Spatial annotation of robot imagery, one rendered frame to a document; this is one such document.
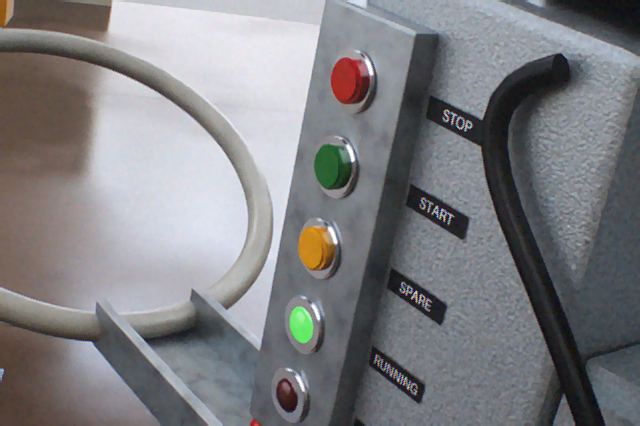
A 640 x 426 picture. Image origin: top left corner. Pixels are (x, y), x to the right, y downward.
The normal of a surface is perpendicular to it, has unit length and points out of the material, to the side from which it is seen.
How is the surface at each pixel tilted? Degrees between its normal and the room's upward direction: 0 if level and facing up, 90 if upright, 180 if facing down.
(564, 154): 90
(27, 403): 0
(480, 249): 90
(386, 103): 90
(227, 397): 2
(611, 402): 4
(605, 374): 90
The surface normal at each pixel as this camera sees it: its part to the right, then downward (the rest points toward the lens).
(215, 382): 0.20, -0.90
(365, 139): -0.79, 0.09
